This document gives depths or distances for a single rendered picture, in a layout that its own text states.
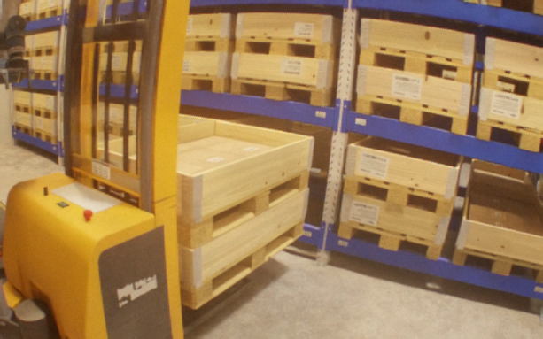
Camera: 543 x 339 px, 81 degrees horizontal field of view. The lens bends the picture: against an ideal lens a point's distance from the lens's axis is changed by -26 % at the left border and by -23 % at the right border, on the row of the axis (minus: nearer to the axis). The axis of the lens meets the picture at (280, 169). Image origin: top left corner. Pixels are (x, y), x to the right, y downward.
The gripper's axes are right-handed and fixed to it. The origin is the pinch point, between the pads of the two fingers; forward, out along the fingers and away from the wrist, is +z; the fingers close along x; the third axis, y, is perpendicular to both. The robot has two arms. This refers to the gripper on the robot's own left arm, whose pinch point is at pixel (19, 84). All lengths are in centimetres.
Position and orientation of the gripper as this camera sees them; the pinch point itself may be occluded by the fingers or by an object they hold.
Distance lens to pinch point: 213.2
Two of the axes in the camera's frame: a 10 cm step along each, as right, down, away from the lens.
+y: 8.0, -2.0, -5.6
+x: 5.5, -1.3, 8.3
